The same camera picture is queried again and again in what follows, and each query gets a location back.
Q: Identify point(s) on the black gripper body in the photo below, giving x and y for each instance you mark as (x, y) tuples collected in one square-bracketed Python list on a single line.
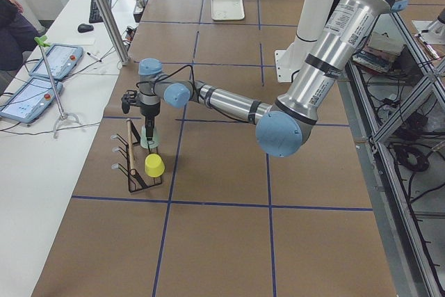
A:
[(149, 113)]

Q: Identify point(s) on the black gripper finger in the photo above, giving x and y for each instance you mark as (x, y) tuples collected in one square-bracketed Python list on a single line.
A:
[(149, 133)]

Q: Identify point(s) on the light green plastic cup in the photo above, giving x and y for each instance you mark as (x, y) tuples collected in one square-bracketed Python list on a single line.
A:
[(153, 143)]

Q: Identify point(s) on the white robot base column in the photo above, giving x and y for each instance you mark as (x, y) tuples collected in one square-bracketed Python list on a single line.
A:
[(314, 15)]

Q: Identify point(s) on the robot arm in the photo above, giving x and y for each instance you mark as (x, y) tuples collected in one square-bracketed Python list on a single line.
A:
[(337, 29)]

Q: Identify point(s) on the yellow plastic cup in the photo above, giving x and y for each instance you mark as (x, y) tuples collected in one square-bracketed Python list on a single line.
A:
[(154, 165)]

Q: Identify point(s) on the white bear print tray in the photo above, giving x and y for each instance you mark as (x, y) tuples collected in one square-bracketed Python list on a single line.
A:
[(227, 10)]

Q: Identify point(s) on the black marker pen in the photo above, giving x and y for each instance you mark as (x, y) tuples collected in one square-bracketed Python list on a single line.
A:
[(94, 57)]

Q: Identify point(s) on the upper teach pendant tablet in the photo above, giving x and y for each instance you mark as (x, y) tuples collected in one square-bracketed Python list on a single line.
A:
[(62, 59)]

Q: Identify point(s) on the teach pendant tablet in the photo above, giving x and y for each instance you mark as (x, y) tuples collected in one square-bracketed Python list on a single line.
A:
[(62, 59), (30, 101)]

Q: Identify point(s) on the black computer mouse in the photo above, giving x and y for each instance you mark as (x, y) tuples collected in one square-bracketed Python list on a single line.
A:
[(84, 28)]

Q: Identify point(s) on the lower teach pendant tablet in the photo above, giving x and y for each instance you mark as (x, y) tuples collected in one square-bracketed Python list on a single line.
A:
[(30, 101)]

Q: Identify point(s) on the green tipped metal stand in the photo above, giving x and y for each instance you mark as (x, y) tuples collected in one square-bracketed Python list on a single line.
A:
[(64, 116)]

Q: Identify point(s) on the stack of books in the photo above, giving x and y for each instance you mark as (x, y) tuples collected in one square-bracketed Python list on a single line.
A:
[(379, 53)]

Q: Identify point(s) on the black wire cup rack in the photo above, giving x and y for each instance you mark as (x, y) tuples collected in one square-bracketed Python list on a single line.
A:
[(134, 156)]

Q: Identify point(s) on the aluminium frame post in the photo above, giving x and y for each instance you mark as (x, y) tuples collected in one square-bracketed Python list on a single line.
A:
[(113, 32)]

